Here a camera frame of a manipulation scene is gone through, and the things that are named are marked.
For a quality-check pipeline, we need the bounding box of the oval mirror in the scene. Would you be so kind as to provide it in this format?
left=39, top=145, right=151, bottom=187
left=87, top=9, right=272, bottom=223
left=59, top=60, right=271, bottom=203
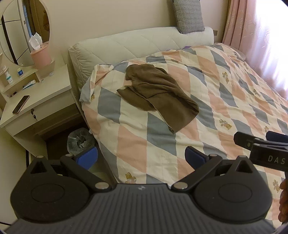
left=0, top=0, right=51, bottom=67

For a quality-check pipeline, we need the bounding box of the trash bin with plastic bag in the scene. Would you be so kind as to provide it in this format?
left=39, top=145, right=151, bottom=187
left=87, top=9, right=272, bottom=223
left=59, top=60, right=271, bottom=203
left=67, top=127, right=97, bottom=156

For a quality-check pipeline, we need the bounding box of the white cream tube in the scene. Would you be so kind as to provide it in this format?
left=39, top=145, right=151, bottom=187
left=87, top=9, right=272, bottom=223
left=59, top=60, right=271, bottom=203
left=22, top=80, right=37, bottom=90

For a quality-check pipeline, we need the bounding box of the smartphone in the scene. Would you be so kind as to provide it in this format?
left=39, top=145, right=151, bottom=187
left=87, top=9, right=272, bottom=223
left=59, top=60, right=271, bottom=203
left=12, top=95, right=30, bottom=115

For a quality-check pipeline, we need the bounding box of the grey woven pillow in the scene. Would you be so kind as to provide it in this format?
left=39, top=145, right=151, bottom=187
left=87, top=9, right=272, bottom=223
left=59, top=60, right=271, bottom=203
left=172, top=0, right=206, bottom=35

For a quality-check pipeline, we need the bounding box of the cream quilted bed cushion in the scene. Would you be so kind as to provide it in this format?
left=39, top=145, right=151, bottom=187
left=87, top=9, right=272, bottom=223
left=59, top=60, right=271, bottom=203
left=68, top=26, right=215, bottom=90

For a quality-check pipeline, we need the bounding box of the person's right hand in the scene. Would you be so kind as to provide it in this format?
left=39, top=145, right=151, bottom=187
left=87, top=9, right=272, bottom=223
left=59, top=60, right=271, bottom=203
left=279, top=179, right=288, bottom=214

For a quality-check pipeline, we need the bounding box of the cream dressing table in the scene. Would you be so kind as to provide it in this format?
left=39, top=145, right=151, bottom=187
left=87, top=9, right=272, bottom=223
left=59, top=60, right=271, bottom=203
left=0, top=51, right=85, bottom=156

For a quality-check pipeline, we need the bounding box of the pink tissue box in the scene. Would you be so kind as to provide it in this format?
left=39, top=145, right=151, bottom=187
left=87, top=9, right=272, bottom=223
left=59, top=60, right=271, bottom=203
left=30, top=41, right=53, bottom=68

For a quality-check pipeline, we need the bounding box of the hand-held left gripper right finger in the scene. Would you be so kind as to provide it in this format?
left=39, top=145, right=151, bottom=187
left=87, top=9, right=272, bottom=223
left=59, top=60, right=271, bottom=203
left=171, top=146, right=256, bottom=193

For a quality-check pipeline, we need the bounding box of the cream bed headboard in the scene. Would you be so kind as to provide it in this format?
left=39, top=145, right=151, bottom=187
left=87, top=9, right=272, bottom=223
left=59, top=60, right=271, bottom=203
left=48, top=0, right=225, bottom=75

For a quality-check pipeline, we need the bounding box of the white tissue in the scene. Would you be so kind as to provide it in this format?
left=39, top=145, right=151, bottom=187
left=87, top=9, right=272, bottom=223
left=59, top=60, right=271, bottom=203
left=28, top=32, right=43, bottom=51

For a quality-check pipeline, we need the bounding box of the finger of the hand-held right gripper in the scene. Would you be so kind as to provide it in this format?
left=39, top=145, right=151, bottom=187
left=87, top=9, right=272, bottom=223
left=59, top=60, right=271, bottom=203
left=265, top=131, right=288, bottom=145
left=233, top=131, right=269, bottom=151

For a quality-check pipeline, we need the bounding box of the pink curtain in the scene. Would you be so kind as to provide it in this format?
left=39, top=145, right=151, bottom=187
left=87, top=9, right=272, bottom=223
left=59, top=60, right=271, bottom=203
left=222, top=0, right=288, bottom=96

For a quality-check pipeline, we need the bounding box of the brown garment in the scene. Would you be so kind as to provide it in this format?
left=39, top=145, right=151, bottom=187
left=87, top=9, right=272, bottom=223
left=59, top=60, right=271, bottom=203
left=116, top=64, right=200, bottom=134

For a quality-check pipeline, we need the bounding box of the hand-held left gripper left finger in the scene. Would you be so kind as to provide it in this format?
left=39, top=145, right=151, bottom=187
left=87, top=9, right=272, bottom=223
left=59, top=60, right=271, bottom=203
left=29, top=146, right=113, bottom=193

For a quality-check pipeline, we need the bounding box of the white green-label bottle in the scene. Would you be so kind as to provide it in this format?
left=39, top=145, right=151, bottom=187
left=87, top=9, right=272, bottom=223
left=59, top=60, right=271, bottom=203
left=4, top=71, right=14, bottom=85

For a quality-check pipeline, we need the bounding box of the checkered pastel quilt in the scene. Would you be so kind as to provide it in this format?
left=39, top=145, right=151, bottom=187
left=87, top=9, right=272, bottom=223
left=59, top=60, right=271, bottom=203
left=80, top=43, right=288, bottom=226

